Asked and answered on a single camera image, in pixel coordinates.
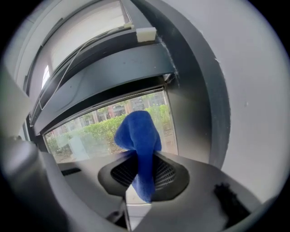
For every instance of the white window sill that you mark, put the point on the white window sill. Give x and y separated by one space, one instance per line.
138 210

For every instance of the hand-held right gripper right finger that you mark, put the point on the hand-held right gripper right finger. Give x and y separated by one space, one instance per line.
199 192

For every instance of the clear window glass pane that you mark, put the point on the clear window glass pane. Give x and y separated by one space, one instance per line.
90 133

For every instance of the white window sensor box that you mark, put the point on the white window sensor box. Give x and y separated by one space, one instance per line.
146 34

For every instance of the black window frame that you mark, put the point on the black window frame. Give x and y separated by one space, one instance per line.
192 113

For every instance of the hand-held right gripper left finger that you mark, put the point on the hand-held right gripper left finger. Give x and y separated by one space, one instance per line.
90 181

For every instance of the blue cloth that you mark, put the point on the blue cloth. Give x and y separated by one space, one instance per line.
140 140

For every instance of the frosted awning window sash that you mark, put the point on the frosted awning window sash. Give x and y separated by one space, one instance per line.
113 74

